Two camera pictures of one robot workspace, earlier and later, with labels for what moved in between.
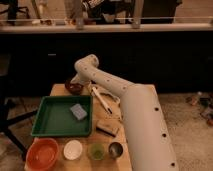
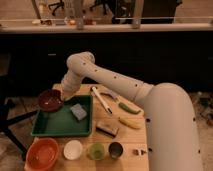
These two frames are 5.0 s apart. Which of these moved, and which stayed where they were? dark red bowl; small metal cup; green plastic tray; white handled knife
Moved: dark red bowl
Stayed: green plastic tray; white handled knife; small metal cup
